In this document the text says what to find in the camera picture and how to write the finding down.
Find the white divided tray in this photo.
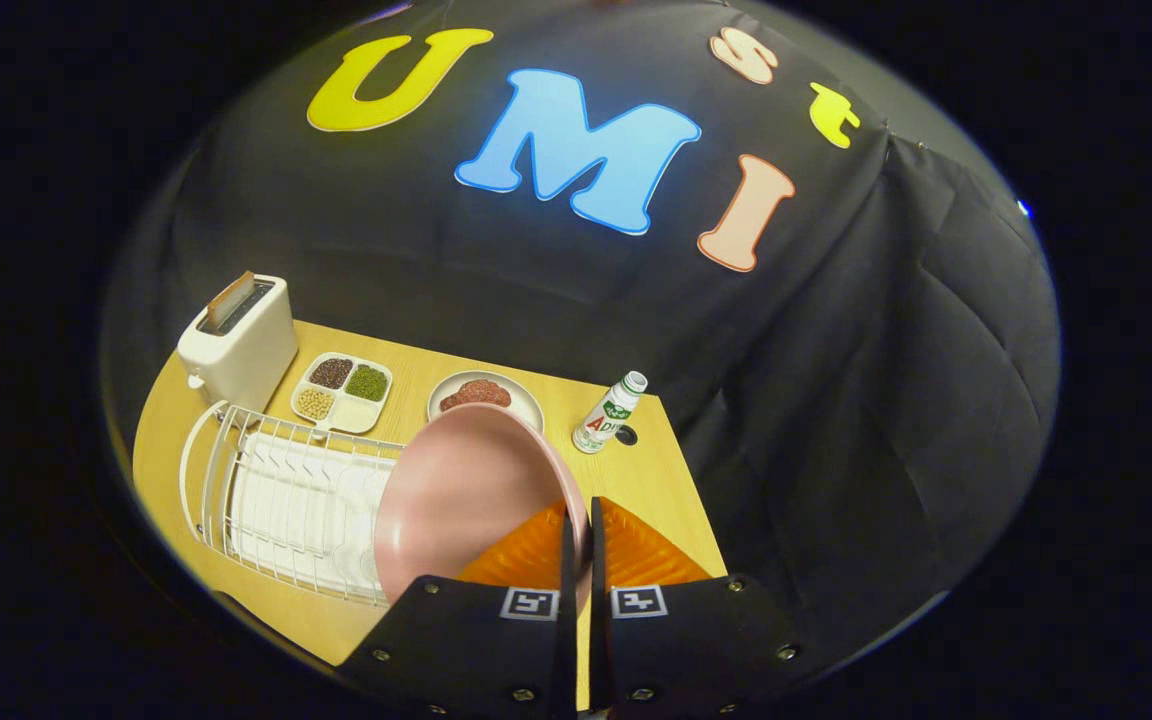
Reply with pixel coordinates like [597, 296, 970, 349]
[291, 352, 395, 435]

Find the black backdrop cloth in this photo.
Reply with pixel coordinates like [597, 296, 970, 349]
[101, 0, 1062, 691]

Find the white wire dish rack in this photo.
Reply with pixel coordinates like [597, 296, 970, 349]
[179, 400, 407, 608]

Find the pink plate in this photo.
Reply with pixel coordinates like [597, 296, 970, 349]
[373, 403, 592, 606]

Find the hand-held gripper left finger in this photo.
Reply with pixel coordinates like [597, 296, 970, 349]
[336, 500, 579, 720]

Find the white green drink bottle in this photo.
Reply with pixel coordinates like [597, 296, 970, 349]
[572, 371, 649, 455]

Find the beige plate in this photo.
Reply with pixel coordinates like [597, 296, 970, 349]
[427, 371, 545, 433]

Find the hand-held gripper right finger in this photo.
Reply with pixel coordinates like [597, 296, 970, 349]
[588, 496, 805, 720]

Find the toast bread slice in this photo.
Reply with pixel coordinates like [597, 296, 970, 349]
[204, 271, 257, 331]

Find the white toaster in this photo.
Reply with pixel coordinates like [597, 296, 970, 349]
[177, 275, 299, 413]

